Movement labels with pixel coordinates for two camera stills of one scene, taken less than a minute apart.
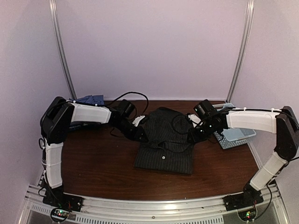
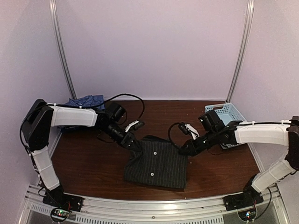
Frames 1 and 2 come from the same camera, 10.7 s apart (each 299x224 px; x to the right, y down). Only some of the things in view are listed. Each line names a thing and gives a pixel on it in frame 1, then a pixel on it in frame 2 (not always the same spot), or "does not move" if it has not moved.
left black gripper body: x=129 y=132 → x=121 y=140
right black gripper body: x=205 y=133 → x=211 y=141
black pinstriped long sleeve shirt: x=167 y=150 → x=157 y=162
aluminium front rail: x=155 y=210 does not move
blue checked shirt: x=98 y=99 does not move
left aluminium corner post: x=54 y=12 does not move
